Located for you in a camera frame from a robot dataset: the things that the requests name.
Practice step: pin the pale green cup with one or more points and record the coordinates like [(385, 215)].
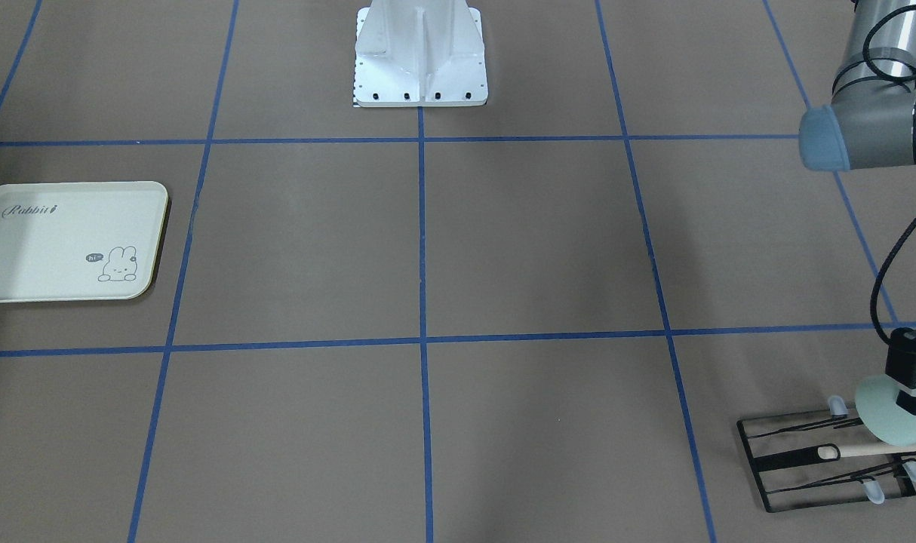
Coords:
[(876, 404)]

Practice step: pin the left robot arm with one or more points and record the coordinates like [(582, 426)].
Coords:
[(870, 122)]

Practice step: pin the cream rabbit tray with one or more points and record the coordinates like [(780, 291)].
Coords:
[(67, 242)]

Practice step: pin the black wire cup rack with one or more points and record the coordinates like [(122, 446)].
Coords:
[(821, 458)]

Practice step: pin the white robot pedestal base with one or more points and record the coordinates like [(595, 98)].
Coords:
[(419, 54)]

